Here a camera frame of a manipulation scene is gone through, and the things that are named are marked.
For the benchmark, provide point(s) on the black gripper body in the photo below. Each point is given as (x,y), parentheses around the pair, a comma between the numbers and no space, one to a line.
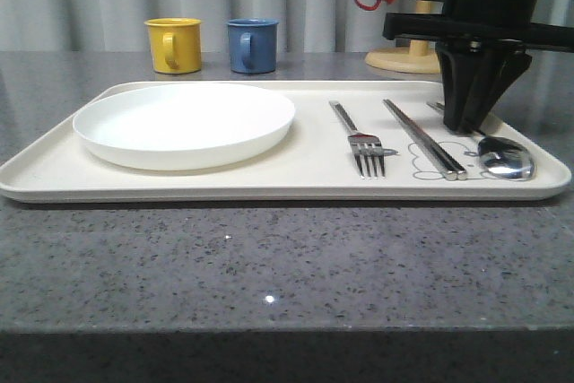
(481,21)

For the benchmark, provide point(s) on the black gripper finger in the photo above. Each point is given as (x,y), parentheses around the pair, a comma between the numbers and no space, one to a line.
(457,69)
(498,66)

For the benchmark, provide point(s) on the silver metal spoon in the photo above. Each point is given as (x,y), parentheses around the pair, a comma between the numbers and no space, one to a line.
(502,157)

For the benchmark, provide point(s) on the silver metal fork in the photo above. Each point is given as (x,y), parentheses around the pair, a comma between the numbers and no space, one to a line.
(367,150)

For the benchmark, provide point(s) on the white round plate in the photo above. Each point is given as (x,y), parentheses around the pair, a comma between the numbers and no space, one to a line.
(184,126)

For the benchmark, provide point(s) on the wooden mug tree stand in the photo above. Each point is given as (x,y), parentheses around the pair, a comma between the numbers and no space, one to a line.
(417,58)

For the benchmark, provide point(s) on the beige rabbit serving tray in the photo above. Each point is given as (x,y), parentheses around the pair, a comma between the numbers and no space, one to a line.
(313,161)

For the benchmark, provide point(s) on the blue enamel mug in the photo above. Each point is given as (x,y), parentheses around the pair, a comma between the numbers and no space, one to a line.
(252,45)

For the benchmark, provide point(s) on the yellow enamel mug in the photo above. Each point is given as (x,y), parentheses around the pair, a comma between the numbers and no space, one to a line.
(175,45)

